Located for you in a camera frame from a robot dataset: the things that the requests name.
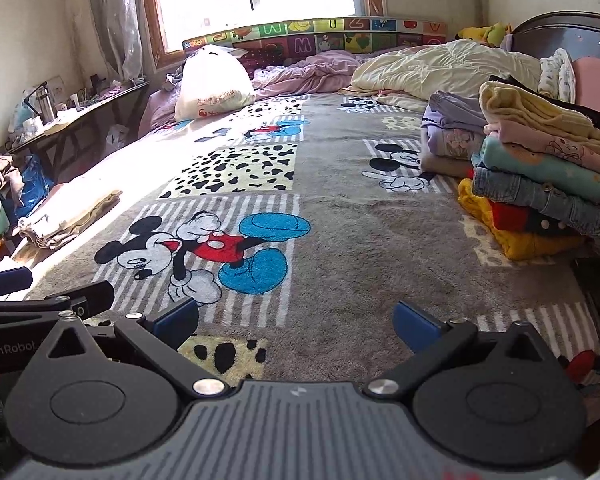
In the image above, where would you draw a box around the folded grey garment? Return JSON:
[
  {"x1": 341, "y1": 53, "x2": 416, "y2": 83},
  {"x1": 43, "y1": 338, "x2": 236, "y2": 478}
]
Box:
[{"x1": 17, "y1": 185, "x2": 122, "y2": 252}]

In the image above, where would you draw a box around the blue plastic bag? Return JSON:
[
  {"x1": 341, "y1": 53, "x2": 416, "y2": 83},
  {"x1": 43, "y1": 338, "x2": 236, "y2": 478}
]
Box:
[{"x1": 6, "y1": 154, "x2": 55, "y2": 218}]

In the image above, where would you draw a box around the Mickey Mouse plush blanket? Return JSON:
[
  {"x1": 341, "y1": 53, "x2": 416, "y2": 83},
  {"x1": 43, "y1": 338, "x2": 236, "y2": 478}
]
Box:
[{"x1": 16, "y1": 94, "x2": 600, "y2": 382}]

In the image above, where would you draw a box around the yellow knitted sweater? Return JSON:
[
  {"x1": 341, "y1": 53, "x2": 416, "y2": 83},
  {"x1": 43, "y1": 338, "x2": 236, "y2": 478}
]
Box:
[{"x1": 457, "y1": 179, "x2": 585, "y2": 261}]

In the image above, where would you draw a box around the red folded garment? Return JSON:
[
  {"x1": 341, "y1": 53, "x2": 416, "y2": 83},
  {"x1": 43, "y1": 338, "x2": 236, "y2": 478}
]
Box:
[{"x1": 489, "y1": 200, "x2": 530, "y2": 232}]

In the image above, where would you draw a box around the dark side table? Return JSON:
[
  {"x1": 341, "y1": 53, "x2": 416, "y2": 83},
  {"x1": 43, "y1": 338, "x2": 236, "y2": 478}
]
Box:
[{"x1": 8, "y1": 81, "x2": 149, "y2": 182}]

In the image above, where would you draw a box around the steel thermos bottle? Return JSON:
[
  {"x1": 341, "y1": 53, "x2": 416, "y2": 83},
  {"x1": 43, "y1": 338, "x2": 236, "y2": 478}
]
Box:
[{"x1": 34, "y1": 82, "x2": 56, "y2": 125}]

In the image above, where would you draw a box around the teal folded garment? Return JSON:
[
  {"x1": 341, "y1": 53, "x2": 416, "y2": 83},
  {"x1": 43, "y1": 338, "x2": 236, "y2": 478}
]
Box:
[{"x1": 471, "y1": 136, "x2": 600, "y2": 203}]

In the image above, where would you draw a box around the blue denim folded garment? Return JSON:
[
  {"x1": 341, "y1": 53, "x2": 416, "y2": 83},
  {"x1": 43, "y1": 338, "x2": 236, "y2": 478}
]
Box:
[{"x1": 472, "y1": 166, "x2": 600, "y2": 237}]

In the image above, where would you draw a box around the pink folded garment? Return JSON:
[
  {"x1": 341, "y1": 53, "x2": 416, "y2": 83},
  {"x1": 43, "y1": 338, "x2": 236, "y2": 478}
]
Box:
[{"x1": 483, "y1": 120, "x2": 600, "y2": 174}]

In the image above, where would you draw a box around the cream yellow folded garment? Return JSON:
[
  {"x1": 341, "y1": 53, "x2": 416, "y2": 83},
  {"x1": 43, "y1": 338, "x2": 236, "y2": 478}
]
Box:
[{"x1": 479, "y1": 81, "x2": 600, "y2": 155}]

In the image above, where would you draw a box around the white plastic bag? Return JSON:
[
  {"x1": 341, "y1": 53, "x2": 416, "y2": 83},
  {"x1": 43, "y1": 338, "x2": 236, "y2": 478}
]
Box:
[{"x1": 174, "y1": 46, "x2": 256, "y2": 122}]

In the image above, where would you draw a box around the cream quilted duvet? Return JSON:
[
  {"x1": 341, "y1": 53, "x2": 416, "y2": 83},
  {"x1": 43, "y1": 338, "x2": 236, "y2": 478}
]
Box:
[{"x1": 351, "y1": 39, "x2": 541, "y2": 101}]

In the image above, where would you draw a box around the pink crumpled bedsheet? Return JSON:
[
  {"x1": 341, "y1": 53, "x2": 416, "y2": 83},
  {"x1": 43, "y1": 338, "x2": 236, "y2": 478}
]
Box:
[{"x1": 138, "y1": 50, "x2": 372, "y2": 138}]

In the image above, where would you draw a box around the white patterned folded cloth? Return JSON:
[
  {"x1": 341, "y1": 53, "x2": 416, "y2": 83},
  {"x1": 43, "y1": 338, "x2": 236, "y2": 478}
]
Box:
[{"x1": 536, "y1": 48, "x2": 577, "y2": 104}]

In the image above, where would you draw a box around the colourful alphabet foam mat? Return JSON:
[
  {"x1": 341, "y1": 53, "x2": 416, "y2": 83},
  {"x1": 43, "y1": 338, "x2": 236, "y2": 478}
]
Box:
[{"x1": 182, "y1": 15, "x2": 448, "y2": 60}]

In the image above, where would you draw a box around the yellow plush toy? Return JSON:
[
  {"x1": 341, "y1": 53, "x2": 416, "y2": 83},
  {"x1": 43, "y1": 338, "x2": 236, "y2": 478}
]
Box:
[{"x1": 455, "y1": 23, "x2": 512, "y2": 48}]

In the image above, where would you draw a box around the pink pillow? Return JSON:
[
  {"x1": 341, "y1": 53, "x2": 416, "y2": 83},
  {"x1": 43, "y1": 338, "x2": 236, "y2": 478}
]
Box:
[{"x1": 571, "y1": 56, "x2": 600, "y2": 134}]

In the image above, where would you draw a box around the grey sheer curtain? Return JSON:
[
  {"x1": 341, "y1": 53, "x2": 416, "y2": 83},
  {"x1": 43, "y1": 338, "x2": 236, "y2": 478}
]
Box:
[{"x1": 90, "y1": 0, "x2": 144, "y2": 80}]

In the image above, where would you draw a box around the dark wooden headboard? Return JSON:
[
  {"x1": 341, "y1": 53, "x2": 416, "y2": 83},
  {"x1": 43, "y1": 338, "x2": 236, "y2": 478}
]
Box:
[{"x1": 510, "y1": 11, "x2": 600, "y2": 61}]

